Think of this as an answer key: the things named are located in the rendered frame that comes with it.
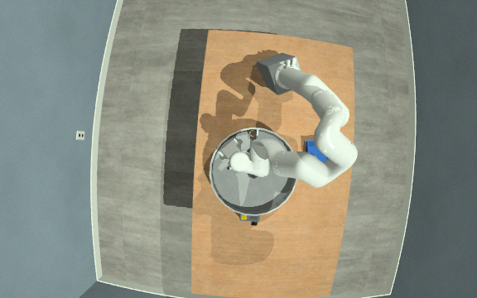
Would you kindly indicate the blue tray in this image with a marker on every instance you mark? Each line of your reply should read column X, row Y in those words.
column 311, row 148

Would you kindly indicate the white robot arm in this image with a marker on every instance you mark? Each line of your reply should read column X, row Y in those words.
column 328, row 138

